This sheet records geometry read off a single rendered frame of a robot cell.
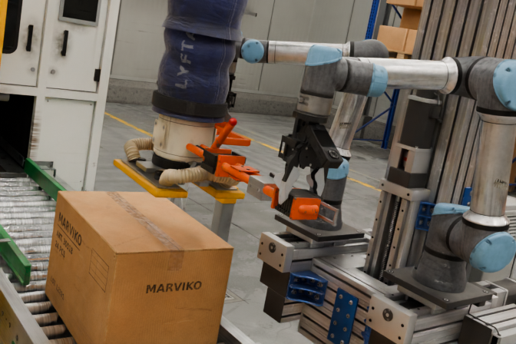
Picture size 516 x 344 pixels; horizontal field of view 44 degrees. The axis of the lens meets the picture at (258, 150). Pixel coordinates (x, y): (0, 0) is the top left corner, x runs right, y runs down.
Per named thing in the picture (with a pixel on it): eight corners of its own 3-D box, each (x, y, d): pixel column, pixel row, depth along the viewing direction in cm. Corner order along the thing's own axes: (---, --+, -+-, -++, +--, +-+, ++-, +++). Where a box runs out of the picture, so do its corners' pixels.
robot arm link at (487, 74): (480, 254, 178) (506, 56, 166) (517, 276, 165) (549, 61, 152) (442, 257, 175) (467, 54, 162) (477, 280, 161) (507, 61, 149)
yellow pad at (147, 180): (112, 164, 203) (114, 149, 203) (141, 166, 209) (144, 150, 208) (155, 198, 176) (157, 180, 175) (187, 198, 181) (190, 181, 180)
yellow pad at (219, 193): (167, 167, 214) (169, 152, 213) (193, 168, 220) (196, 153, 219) (215, 199, 186) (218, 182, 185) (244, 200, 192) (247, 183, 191)
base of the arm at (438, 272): (432, 269, 194) (440, 237, 192) (475, 289, 183) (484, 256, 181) (400, 273, 184) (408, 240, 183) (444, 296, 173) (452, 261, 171)
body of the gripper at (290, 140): (302, 160, 153) (312, 111, 151) (324, 170, 146) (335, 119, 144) (276, 159, 149) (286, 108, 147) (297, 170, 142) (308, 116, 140)
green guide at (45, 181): (23, 171, 394) (25, 157, 392) (41, 171, 400) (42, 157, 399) (133, 276, 269) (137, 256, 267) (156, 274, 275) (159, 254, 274)
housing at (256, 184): (244, 192, 159) (248, 174, 158) (267, 193, 163) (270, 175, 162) (259, 201, 153) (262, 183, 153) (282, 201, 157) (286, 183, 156)
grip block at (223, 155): (198, 167, 176) (202, 147, 175) (229, 169, 182) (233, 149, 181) (213, 176, 169) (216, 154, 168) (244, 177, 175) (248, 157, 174)
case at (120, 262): (44, 292, 241) (57, 190, 234) (143, 285, 263) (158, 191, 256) (98, 378, 193) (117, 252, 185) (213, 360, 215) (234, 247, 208)
